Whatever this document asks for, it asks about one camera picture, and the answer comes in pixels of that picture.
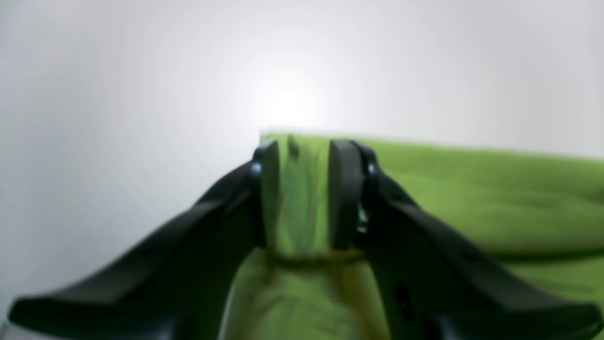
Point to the green T-shirt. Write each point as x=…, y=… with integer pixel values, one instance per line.
x=350, y=255

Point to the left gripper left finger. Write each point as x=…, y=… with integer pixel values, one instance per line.
x=175, y=283

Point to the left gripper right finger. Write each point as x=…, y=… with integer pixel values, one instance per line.
x=434, y=284

